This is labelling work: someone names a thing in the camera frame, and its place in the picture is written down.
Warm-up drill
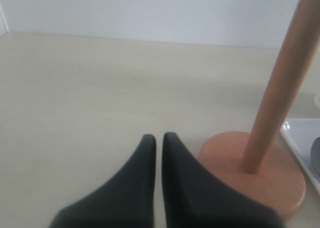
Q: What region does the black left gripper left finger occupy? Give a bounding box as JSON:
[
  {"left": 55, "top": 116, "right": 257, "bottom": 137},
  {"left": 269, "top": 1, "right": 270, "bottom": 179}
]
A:
[{"left": 50, "top": 134, "right": 156, "bottom": 227}]

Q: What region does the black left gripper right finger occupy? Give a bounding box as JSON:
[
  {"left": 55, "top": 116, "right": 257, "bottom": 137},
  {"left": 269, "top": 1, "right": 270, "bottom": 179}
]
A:
[{"left": 161, "top": 132, "right": 285, "bottom": 227}]

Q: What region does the brown cardboard tube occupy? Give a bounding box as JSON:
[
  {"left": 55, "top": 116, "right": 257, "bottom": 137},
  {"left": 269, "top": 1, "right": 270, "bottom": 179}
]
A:
[{"left": 310, "top": 137, "right": 320, "bottom": 175}]

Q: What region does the wooden paper towel holder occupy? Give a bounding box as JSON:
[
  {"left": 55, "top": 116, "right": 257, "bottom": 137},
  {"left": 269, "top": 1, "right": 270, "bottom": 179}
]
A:
[{"left": 198, "top": 0, "right": 320, "bottom": 216}]

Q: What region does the white plastic tray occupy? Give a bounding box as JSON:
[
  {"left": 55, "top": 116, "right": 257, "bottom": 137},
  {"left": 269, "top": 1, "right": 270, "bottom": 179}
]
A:
[{"left": 280, "top": 118, "right": 320, "bottom": 191}]

